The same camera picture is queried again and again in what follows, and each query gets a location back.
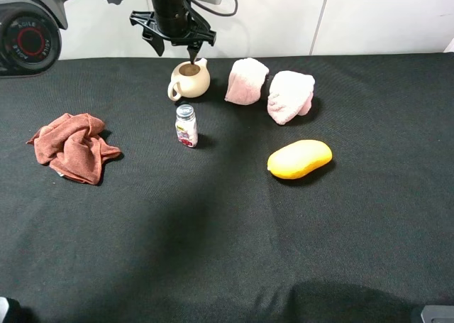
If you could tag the left pink rolled towel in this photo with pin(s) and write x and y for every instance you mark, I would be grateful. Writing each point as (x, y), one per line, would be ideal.
(245, 81)

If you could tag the yellow mango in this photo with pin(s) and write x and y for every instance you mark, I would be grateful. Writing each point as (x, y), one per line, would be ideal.
(298, 159)

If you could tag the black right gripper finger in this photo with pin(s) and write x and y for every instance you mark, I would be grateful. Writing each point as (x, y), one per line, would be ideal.
(193, 50)

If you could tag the pink rolled towel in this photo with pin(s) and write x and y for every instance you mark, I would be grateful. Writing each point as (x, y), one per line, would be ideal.
(291, 95)
(245, 81)

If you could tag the cream ceramic teapot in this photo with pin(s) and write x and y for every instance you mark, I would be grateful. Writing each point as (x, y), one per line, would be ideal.
(189, 80)

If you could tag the small clear pill bottle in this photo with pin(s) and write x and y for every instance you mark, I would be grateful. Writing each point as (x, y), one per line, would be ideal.
(186, 127)

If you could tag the crumpled rust-red cloth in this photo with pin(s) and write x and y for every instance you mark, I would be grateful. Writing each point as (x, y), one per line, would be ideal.
(72, 146)

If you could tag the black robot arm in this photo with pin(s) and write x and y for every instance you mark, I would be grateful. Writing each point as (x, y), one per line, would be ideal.
(31, 42)

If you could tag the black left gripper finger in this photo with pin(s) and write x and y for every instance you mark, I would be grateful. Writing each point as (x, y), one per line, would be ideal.
(157, 44)

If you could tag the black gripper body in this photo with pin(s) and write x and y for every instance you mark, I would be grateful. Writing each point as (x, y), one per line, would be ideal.
(174, 21)

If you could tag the right pink rolled towel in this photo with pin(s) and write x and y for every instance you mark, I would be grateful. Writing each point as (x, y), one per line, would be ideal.
(291, 95)

